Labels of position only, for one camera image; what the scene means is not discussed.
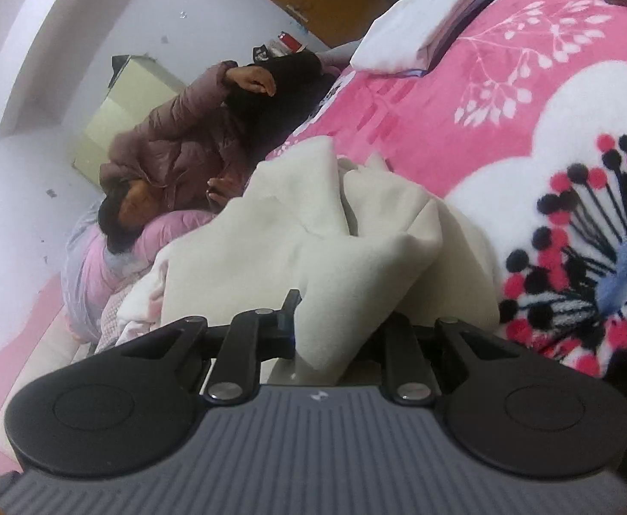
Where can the yellow-green wardrobe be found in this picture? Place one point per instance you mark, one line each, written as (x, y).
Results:
(138, 85)

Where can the beige zip-up jacket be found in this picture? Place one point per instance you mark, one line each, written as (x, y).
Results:
(357, 241)

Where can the white padded headboard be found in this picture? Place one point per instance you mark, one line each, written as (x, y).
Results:
(44, 345)

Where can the person in mauve puffer coat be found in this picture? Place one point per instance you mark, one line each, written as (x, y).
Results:
(197, 150)

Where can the pink checkered knit blanket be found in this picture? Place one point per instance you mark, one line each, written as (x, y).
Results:
(112, 332)

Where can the folded white towel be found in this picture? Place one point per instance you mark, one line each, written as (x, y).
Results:
(410, 37)

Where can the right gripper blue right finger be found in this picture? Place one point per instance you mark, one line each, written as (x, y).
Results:
(407, 378)

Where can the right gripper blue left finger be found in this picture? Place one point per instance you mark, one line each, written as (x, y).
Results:
(239, 349)

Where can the pink grey rolled duvet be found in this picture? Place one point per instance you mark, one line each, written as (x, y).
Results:
(92, 274)

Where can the pink floral bed blanket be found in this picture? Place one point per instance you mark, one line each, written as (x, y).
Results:
(522, 129)

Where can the cream fleece garment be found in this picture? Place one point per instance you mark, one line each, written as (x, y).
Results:
(140, 312)

